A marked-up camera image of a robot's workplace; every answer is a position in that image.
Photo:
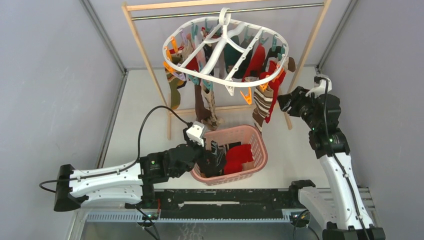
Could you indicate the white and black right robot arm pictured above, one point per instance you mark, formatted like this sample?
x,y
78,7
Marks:
x,y
347,218

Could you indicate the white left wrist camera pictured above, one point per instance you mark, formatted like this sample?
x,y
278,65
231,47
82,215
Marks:
x,y
195,133

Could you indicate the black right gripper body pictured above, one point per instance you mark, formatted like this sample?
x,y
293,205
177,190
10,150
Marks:
x,y
304,105

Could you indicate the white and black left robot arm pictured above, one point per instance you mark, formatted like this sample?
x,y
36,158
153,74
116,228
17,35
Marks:
x,y
132,182

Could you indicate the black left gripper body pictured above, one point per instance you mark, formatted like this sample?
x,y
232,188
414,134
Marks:
x,y
211,156

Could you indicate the wooden clothes rack frame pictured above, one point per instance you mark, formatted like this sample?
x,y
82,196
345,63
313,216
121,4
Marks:
x,y
127,9

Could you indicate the beige argyle pattern sock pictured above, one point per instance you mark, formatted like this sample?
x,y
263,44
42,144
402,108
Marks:
x,y
212,122

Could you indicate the long thin red sock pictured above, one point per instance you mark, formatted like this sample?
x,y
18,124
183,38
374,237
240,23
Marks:
x,y
255,66

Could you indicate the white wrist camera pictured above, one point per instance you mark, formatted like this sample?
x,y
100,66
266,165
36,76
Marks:
x,y
322,85
195,133

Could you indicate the white round clip hanger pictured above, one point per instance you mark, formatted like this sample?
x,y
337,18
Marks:
x,y
222,50

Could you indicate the black sock with beige stripes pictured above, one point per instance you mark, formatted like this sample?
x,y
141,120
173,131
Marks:
x,y
228,146

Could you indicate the black sock with tan toe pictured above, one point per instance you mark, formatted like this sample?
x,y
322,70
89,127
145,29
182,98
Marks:
x,y
208,175

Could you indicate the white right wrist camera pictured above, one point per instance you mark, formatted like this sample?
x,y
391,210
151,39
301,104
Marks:
x,y
322,85

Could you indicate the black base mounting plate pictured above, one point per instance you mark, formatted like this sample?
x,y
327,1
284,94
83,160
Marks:
x,y
222,204

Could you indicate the olive green and orange sock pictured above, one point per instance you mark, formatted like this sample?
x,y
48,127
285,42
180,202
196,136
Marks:
x,y
176,80

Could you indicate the brown sock with striped toe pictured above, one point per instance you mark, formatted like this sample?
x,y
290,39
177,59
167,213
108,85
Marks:
x,y
201,112

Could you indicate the red sock with dark toe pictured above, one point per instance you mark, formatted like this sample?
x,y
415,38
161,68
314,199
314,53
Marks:
x,y
273,84

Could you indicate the pink plastic laundry basket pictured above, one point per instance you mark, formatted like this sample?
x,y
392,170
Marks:
x,y
246,134

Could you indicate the dark green patterned sock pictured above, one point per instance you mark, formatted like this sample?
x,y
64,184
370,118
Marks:
x,y
231,56

